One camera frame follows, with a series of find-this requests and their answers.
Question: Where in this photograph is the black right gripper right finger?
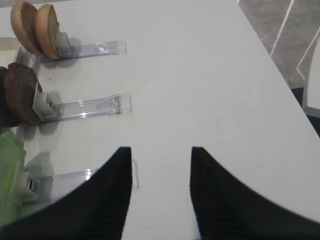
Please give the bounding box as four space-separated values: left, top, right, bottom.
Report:
190 147 320 240

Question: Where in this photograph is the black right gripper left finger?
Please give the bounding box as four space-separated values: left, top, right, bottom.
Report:
0 147 132 240

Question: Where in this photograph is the clear lettuce slider right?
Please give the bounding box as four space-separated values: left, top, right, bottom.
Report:
14 159 141 203

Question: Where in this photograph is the standing green lettuce leaf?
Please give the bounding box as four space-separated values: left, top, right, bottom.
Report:
0 131 26 226

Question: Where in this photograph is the brown meat patty near tray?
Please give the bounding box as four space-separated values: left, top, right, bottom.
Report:
0 66 20 128

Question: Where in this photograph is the brown meat patty outer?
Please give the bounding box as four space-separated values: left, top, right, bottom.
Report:
4 62 42 126

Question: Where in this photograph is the clear patty slider right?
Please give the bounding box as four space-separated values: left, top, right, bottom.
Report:
32 83 132 123

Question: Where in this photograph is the clear bun slider right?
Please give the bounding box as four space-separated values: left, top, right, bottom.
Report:
55 32 127 61

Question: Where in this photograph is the standing bun half near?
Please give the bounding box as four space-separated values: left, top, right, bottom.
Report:
34 4 60 60

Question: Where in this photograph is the standing bun half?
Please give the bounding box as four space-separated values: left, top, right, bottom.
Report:
10 1 44 56
34 4 60 60

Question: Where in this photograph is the standing bun half far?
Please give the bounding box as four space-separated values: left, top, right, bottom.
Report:
10 1 44 56

